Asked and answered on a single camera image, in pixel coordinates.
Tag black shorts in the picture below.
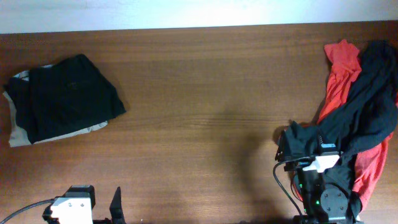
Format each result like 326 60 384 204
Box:
4 54 126 142

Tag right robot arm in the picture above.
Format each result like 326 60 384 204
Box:
273 130 359 224

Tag dark grey red-trimmed garment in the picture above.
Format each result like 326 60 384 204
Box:
284 122 362 223

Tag black garment pile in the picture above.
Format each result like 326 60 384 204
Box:
319 40 397 157

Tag red garment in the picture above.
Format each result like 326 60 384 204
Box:
317 39 393 210

